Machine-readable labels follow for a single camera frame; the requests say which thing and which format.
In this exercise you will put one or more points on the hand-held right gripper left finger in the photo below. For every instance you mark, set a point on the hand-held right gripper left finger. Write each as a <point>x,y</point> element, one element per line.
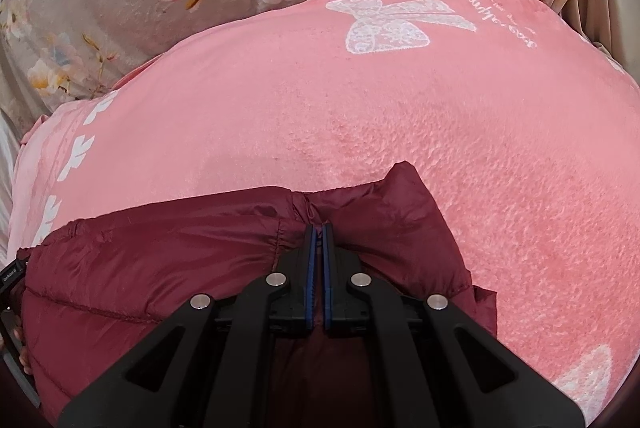
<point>311,258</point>

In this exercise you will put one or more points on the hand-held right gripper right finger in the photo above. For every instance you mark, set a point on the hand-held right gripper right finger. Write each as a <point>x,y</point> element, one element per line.
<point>328,258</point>

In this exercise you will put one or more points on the maroon puffer jacket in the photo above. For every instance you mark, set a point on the maroon puffer jacket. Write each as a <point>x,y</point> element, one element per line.
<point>175,273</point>

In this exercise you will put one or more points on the person's left hand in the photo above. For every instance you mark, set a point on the person's left hand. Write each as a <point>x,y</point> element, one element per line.
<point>22,360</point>

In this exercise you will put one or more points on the pink printed blanket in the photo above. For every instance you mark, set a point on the pink printed blanket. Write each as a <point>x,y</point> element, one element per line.
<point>400,133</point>

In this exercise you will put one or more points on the white satin curtain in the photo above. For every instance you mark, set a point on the white satin curtain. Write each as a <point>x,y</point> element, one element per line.
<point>6,188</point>

